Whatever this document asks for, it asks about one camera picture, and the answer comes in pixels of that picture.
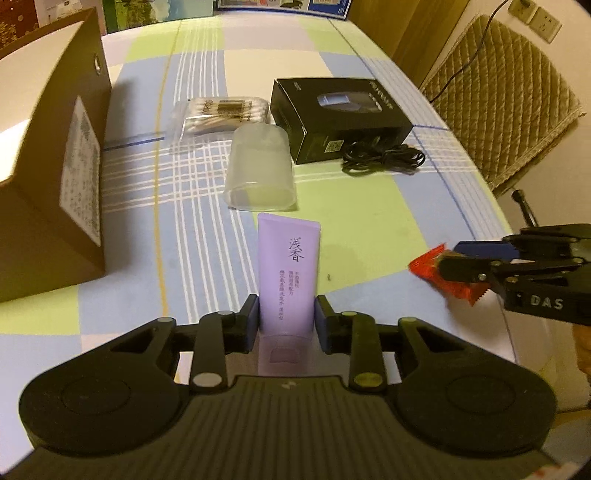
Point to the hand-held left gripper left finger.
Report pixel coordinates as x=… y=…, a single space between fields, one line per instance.
x=251 y=323

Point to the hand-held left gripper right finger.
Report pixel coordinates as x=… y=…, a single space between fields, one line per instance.
x=322 y=323

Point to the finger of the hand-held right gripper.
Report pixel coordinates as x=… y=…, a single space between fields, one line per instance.
x=485 y=248
x=466 y=270

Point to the red packet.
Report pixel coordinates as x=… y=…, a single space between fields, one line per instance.
x=427 y=267

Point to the purple tube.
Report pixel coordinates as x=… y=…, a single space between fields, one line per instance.
x=288 y=258

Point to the frosted plastic container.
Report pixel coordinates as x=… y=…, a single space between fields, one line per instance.
x=258 y=170

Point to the black product box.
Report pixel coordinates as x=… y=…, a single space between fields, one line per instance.
x=332 y=120

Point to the cotton swab pack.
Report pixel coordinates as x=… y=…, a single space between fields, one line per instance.
x=217 y=117

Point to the brown cardboard box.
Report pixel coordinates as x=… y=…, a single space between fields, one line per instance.
x=41 y=184

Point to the quilted beige chair cushion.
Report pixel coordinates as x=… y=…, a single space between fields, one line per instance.
x=498 y=101

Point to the golden brown curtain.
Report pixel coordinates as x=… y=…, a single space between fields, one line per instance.
x=415 y=32

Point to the blue milk carton box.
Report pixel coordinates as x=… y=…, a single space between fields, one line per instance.
x=277 y=5

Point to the green milk carton box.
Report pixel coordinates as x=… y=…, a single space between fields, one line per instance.
x=157 y=14

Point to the red gift box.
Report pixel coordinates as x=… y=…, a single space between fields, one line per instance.
x=16 y=27

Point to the beige wall socket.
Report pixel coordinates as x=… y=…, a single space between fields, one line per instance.
x=547 y=24
x=521 y=10

